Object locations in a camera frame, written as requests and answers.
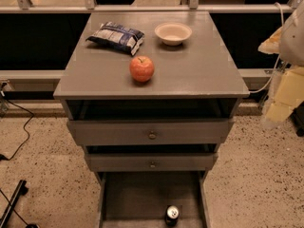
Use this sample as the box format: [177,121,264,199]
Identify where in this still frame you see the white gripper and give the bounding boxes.
[265,66,304,123]

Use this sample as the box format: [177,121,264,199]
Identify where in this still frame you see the blue pepsi can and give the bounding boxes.
[164,205,180,226]

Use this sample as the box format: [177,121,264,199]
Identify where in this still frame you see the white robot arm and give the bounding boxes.
[257,1,304,123]

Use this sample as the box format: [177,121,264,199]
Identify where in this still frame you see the grey top drawer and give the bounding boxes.
[67,119,234,146]

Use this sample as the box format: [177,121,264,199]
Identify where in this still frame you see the grey drawer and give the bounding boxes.
[67,119,234,146]
[85,153,218,172]
[94,171,212,228]

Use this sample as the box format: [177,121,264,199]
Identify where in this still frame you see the grey bottom drawer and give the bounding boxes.
[94,171,212,228]

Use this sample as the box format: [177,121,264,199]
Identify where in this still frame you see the grey middle drawer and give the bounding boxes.
[85,153,218,172]

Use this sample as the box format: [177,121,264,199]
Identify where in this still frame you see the white paper bowl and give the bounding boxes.
[155,23,192,46]

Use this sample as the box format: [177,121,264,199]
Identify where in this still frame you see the red apple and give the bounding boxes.
[129,56,155,83]

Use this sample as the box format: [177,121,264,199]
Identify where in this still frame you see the blue white chip bag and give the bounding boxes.
[86,22,144,56]

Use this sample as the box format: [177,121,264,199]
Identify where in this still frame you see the black floor bar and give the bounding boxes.
[0,180,28,228]

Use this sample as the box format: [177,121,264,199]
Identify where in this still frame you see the white cable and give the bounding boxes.
[249,1,285,95]

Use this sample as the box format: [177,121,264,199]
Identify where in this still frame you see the metal railing frame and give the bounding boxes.
[0,0,303,13]

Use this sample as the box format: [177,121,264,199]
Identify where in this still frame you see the black floor cable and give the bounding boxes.
[0,99,35,162]

